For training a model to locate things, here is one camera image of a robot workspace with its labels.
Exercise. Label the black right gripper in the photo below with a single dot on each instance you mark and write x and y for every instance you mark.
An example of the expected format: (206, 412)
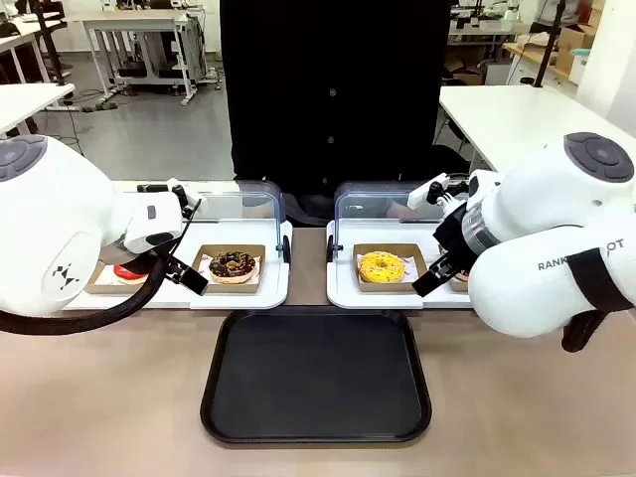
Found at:
(454, 233)

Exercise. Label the chocolate donut with coloured sprinkles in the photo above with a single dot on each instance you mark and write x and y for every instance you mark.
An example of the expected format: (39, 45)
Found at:
(462, 275)

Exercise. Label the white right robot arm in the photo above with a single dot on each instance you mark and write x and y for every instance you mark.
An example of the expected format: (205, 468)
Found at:
(546, 199)

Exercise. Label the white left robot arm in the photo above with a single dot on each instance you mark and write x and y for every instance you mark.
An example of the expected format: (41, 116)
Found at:
(49, 223)

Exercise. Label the chocolate donut with nut crumbs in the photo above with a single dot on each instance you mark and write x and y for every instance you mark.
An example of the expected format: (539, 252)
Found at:
(233, 266)

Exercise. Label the yellow glazed sprinkled donut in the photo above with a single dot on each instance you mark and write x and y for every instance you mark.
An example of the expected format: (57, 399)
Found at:
(381, 267)

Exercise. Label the white display tray base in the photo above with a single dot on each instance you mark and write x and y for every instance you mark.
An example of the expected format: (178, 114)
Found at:
(343, 293)
(238, 300)

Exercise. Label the red glazed donut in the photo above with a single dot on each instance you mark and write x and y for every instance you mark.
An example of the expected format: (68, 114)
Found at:
(130, 273)

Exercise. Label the black serving tray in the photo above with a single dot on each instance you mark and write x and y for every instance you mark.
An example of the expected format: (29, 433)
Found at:
(315, 372)

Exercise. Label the clear hinged display lid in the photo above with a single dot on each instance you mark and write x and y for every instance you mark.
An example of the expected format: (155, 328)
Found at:
(238, 199)
(367, 196)

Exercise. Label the large white table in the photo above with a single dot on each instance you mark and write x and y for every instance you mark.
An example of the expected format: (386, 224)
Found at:
(507, 119)

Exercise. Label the person in black coat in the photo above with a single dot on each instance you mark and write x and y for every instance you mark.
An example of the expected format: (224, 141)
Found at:
(323, 74)

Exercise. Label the small white table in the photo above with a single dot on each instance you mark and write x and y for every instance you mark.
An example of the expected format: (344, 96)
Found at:
(30, 99)

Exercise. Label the white height-adjustable desk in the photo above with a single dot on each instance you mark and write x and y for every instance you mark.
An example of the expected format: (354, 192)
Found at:
(139, 22)

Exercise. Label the open cardboard box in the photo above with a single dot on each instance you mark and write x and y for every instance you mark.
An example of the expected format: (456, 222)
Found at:
(576, 47)

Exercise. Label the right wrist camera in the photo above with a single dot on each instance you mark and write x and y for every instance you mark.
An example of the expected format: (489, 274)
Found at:
(427, 194)

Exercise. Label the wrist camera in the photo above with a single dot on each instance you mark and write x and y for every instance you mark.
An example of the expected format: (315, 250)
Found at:
(179, 191)
(427, 194)

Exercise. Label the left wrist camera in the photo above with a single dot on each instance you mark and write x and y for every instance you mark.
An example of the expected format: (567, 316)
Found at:
(179, 191)

